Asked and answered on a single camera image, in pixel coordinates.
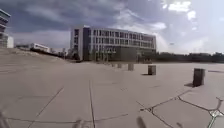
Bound row of trees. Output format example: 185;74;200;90
143;51;224;64

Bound wide concrete steps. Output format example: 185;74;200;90
0;47;73;74

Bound robot's own part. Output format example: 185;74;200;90
72;119;86;128
135;116;148;128

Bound white building with dark bands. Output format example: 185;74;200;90
0;8;12;48

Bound large white and dark building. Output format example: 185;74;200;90
69;25;158;63

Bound small white building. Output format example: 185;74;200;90
1;34;15;49

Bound low white building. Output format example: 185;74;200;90
15;42;51;54

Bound grey concrete slab plaza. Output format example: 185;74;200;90
0;59;224;128

